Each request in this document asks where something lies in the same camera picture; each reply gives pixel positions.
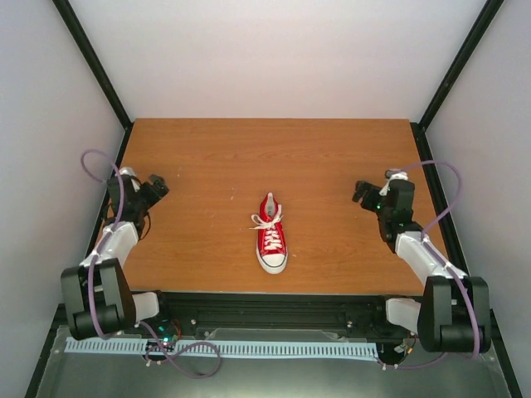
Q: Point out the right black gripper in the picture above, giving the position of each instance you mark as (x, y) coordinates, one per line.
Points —
(361, 191)

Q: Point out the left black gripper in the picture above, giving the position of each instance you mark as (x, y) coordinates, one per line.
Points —
(161, 186)

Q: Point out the red canvas sneaker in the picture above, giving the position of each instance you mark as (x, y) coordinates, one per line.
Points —
(272, 264)

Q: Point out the white shoelace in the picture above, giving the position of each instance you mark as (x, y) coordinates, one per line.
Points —
(270, 235)

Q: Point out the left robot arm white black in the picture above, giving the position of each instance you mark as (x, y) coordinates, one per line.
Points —
(97, 296)

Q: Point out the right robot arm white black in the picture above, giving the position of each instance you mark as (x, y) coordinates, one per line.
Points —
(454, 312)

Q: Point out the green lit circuit board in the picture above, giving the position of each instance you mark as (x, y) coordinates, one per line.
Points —
(169, 332)

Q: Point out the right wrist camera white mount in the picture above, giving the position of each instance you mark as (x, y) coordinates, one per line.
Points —
(391, 175)

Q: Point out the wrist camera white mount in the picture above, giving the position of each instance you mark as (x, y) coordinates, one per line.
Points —
(130, 173)
(391, 175)

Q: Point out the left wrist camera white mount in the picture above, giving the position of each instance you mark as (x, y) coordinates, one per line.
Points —
(130, 173)

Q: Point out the black aluminium frame base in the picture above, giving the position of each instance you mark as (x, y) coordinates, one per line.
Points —
(201, 253)

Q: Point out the light blue cable duct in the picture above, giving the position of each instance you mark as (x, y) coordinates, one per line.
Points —
(361, 351)

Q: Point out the left black frame post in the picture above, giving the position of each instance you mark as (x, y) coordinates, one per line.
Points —
(78, 34)

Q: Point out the black frame post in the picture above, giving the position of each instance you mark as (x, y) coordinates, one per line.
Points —
(78, 34)
(480, 26)

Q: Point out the right black frame post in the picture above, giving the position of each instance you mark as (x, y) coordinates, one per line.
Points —
(480, 26)

